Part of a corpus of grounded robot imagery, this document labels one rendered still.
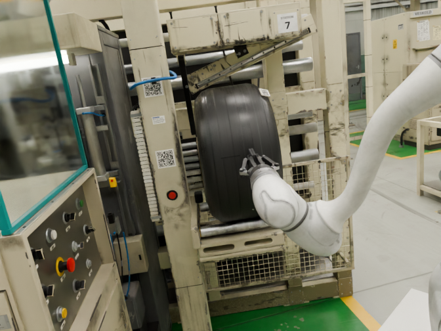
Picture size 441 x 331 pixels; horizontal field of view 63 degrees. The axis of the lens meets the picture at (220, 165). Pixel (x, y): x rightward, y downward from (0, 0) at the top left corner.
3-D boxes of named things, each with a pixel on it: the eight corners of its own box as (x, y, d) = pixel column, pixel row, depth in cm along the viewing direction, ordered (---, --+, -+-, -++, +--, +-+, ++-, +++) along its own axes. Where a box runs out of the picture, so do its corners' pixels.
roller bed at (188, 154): (170, 201, 192) (160, 146, 184) (171, 192, 206) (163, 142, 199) (206, 195, 193) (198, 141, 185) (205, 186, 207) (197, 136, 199)
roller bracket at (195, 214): (193, 250, 145) (190, 228, 142) (194, 213, 183) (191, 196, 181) (202, 249, 145) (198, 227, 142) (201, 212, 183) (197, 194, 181)
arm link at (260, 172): (251, 176, 98) (247, 167, 104) (253, 205, 102) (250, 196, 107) (283, 171, 98) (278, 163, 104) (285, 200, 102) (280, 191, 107)
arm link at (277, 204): (241, 191, 99) (273, 217, 104) (251, 220, 85) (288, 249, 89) (268, 163, 97) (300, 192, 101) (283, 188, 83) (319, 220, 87)
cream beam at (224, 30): (171, 54, 161) (165, 19, 157) (174, 56, 185) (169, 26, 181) (304, 35, 163) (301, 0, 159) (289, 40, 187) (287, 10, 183)
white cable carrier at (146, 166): (151, 221, 154) (129, 111, 142) (153, 217, 159) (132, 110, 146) (162, 220, 154) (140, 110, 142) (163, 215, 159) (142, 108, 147)
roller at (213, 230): (198, 231, 153) (199, 240, 149) (197, 224, 150) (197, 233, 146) (279, 219, 154) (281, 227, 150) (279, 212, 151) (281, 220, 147)
